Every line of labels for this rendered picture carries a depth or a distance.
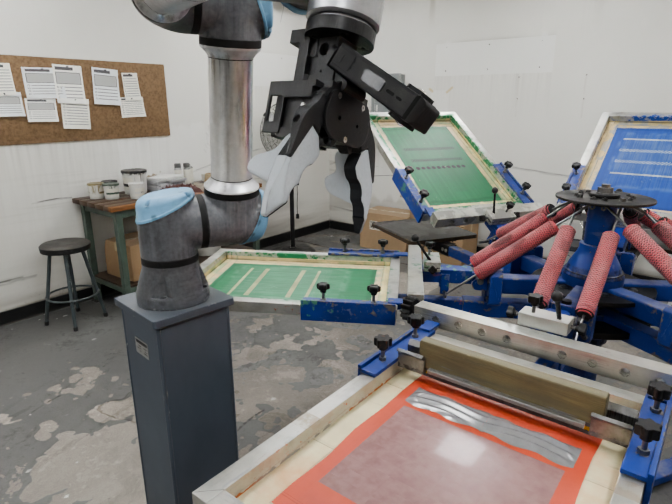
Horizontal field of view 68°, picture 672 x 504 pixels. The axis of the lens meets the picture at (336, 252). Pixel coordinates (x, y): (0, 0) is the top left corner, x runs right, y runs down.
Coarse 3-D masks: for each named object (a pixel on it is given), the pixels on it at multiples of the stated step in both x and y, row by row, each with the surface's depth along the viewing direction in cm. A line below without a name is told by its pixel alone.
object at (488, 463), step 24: (504, 408) 111; (480, 432) 103; (552, 432) 103; (576, 432) 103; (480, 456) 96; (504, 456) 96; (528, 456) 96; (456, 480) 90; (480, 480) 90; (504, 480) 90; (528, 480) 90; (552, 480) 90; (576, 480) 90
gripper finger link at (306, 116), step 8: (320, 96) 46; (312, 104) 46; (320, 104) 46; (296, 112) 46; (304, 112) 45; (312, 112) 45; (320, 112) 46; (296, 120) 45; (304, 120) 45; (312, 120) 46; (320, 120) 46; (296, 128) 45; (304, 128) 45; (320, 128) 47; (296, 136) 44; (304, 136) 45; (288, 144) 45; (296, 144) 44; (280, 152) 45; (288, 152) 44
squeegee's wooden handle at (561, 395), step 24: (432, 360) 120; (456, 360) 116; (480, 360) 112; (504, 360) 111; (480, 384) 113; (504, 384) 109; (528, 384) 106; (552, 384) 103; (576, 384) 101; (552, 408) 104; (576, 408) 101; (600, 408) 98
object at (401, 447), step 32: (416, 384) 121; (448, 384) 121; (384, 416) 108; (416, 416) 108; (352, 448) 98; (384, 448) 98; (416, 448) 98; (448, 448) 98; (320, 480) 90; (352, 480) 90; (384, 480) 90; (416, 480) 90
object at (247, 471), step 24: (432, 336) 138; (360, 384) 114; (600, 384) 114; (312, 408) 105; (336, 408) 106; (288, 432) 98; (312, 432) 101; (264, 456) 91; (288, 456) 96; (216, 480) 85; (240, 480) 86; (624, 480) 85
